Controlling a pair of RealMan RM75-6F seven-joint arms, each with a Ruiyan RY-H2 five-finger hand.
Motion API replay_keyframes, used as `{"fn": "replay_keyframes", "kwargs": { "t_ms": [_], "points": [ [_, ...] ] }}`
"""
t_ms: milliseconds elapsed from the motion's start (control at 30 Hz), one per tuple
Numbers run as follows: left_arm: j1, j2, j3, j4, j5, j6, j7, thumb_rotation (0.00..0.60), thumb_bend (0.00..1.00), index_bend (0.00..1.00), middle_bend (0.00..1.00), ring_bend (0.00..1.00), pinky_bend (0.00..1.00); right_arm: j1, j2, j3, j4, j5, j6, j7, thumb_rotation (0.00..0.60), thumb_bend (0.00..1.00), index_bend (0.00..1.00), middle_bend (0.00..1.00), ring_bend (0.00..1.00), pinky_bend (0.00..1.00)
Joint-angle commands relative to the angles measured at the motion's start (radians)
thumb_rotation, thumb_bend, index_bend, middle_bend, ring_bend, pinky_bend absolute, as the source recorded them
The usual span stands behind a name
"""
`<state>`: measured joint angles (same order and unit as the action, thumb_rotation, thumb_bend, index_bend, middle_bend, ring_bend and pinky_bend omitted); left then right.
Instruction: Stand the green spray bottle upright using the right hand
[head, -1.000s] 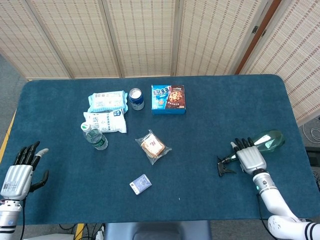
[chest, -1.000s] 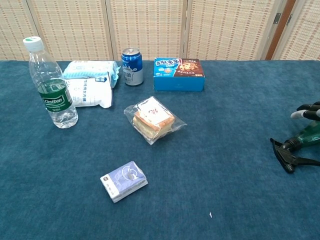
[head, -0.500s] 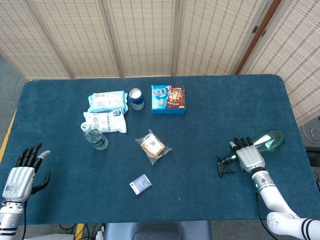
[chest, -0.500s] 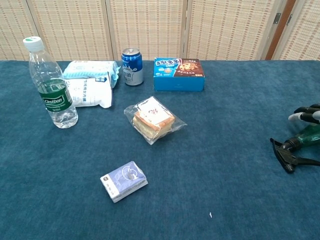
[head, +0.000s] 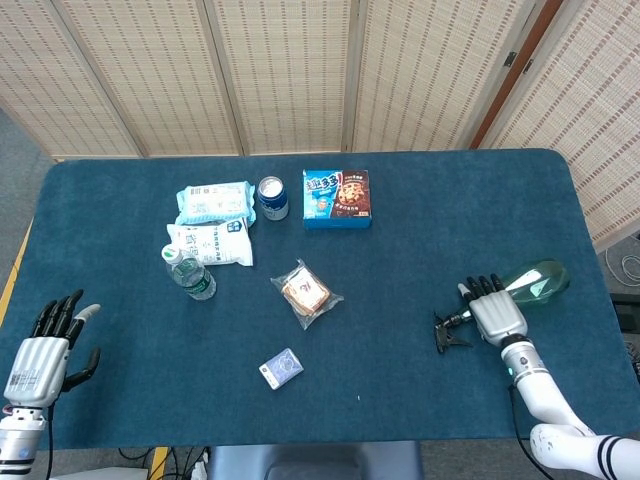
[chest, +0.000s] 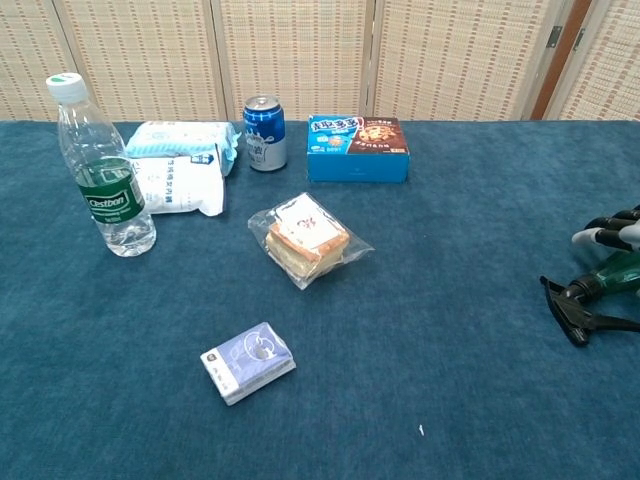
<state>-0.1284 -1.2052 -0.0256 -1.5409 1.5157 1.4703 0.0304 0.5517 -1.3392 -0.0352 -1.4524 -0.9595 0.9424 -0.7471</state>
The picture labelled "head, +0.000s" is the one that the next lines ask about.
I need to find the woven bamboo folding screen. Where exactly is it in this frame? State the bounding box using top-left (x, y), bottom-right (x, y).
top-left (0, 0), bottom-right (640, 251)

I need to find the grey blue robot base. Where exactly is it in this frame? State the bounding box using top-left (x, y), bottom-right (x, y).
top-left (206, 440), bottom-right (424, 480)

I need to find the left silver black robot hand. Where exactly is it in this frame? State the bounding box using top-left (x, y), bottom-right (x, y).
top-left (2, 288), bottom-right (103, 408)

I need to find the bread in clear plastic bag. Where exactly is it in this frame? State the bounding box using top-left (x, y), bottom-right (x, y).
top-left (270, 258), bottom-right (345, 331)

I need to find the green spray bottle black trigger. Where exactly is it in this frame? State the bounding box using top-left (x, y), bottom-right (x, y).
top-left (432, 258), bottom-right (572, 355)

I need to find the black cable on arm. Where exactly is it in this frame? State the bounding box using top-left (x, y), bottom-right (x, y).
top-left (507, 383), bottom-right (554, 480)
top-left (46, 403), bottom-right (55, 480)

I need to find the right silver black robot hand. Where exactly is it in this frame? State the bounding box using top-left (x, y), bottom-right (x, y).
top-left (457, 273), bottom-right (530, 348)

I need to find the white snack bag blue print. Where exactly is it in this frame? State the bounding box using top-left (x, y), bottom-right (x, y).
top-left (166, 216), bottom-right (255, 268)

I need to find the brown wooden post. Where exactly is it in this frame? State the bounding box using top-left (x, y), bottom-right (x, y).
top-left (469, 0), bottom-right (565, 150)

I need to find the blue table cloth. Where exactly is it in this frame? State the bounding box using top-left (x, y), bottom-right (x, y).
top-left (0, 148), bottom-right (632, 451)

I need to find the blue brown cookie box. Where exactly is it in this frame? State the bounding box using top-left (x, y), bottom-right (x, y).
top-left (301, 168), bottom-right (373, 231)

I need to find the blue white milk can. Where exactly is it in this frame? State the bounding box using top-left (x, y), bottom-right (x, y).
top-left (257, 175), bottom-right (290, 222)

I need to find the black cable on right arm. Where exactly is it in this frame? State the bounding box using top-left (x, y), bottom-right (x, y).
top-left (507, 383), bottom-right (554, 480)

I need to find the small white tissue pack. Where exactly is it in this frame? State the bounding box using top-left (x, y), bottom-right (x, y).
top-left (258, 347), bottom-right (305, 391)

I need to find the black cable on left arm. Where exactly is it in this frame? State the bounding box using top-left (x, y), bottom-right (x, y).
top-left (46, 403), bottom-right (55, 480)

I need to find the white floor cable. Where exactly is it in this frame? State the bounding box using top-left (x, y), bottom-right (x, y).
top-left (603, 243), bottom-right (640, 287)

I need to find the light blue wet wipes pack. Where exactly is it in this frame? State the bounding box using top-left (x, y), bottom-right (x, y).
top-left (174, 180), bottom-right (257, 227)

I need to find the clear water bottle green label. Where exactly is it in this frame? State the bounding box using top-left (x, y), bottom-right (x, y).
top-left (160, 244), bottom-right (218, 302)

